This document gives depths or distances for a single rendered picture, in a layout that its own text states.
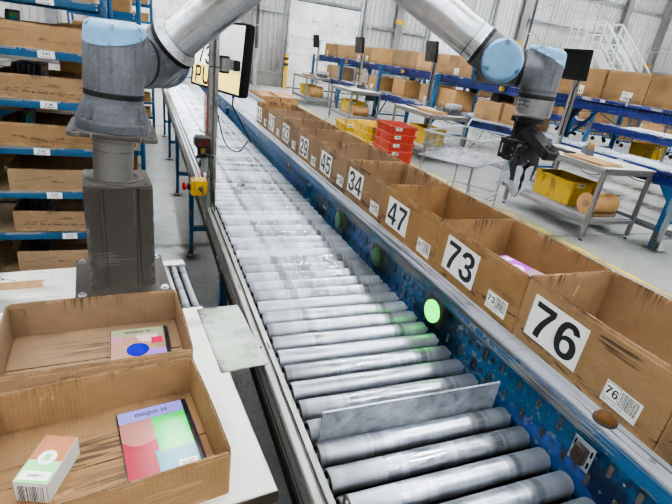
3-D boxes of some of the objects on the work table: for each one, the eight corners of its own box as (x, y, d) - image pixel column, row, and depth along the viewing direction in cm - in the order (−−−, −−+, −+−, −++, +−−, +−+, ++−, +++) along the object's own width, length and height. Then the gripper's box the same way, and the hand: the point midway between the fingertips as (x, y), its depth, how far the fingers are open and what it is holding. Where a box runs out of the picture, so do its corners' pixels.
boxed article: (80, 455, 85) (78, 436, 83) (50, 505, 76) (47, 485, 74) (49, 453, 84) (46, 434, 83) (15, 502, 75) (11, 482, 73)
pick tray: (11, 339, 113) (5, 304, 109) (176, 320, 129) (176, 288, 125) (-11, 422, 90) (-20, 380, 86) (194, 385, 106) (194, 349, 102)
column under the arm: (75, 302, 131) (63, 189, 118) (76, 263, 152) (66, 163, 139) (172, 292, 143) (170, 188, 130) (160, 257, 163) (158, 165, 151)
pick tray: (-20, 441, 85) (-30, 398, 81) (192, 391, 104) (192, 354, 100) (-44, 590, 63) (-59, 542, 59) (231, 493, 82) (233, 451, 78)
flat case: (129, 496, 79) (129, 490, 78) (116, 420, 93) (115, 414, 93) (209, 470, 85) (209, 464, 85) (185, 403, 100) (185, 397, 100)
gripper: (529, 115, 127) (509, 189, 136) (504, 113, 124) (485, 190, 132) (554, 120, 120) (531, 198, 129) (528, 118, 117) (506, 199, 125)
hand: (516, 193), depth 128 cm, fingers closed
